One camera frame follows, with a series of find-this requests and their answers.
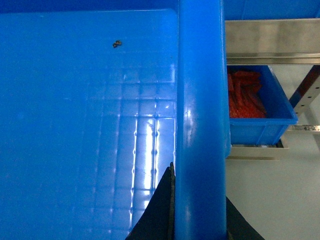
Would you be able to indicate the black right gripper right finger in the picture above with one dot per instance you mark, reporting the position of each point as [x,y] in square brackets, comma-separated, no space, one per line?
[237,226]

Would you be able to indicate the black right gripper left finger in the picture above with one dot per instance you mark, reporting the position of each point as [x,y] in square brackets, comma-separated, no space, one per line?
[158,219]

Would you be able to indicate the large blue plastic crate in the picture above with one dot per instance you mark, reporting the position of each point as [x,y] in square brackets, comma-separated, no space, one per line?
[88,130]

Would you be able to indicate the blue crate upper shelf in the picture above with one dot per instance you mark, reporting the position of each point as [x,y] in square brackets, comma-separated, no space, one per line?
[271,9]

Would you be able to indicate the blue bin with red items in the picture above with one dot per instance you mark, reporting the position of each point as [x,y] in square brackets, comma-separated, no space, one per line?
[279,112]

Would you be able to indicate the red items in bin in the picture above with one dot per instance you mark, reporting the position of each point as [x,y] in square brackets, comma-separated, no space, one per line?
[243,99]

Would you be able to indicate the small debris in crate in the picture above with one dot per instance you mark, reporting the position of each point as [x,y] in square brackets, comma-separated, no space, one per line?
[116,44]

